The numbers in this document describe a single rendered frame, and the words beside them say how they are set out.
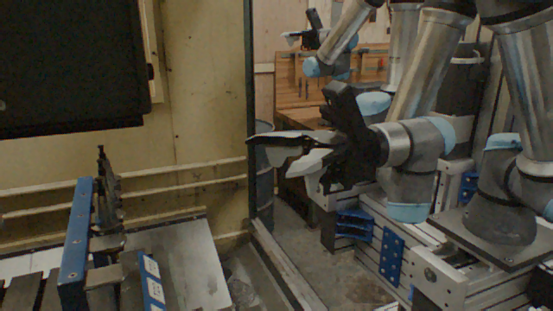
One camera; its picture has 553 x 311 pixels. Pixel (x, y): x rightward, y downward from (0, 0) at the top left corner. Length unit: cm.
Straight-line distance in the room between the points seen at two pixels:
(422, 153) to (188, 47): 95
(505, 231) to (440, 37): 46
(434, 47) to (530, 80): 17
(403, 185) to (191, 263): 97
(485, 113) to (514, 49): 48
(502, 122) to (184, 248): 114
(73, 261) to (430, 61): 74
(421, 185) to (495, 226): 31
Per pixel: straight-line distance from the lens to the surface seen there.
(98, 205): 82
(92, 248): 80
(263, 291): 147
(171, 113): 140
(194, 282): 142
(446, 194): 118
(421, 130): 65
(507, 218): 96
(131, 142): 141
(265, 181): 271
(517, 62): 71
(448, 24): 77
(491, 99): 114
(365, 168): 60
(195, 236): 152
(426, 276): 94
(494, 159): 92
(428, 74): 77
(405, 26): 132
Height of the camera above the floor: 162
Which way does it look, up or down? 21 degrees down
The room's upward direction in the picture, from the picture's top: straight up
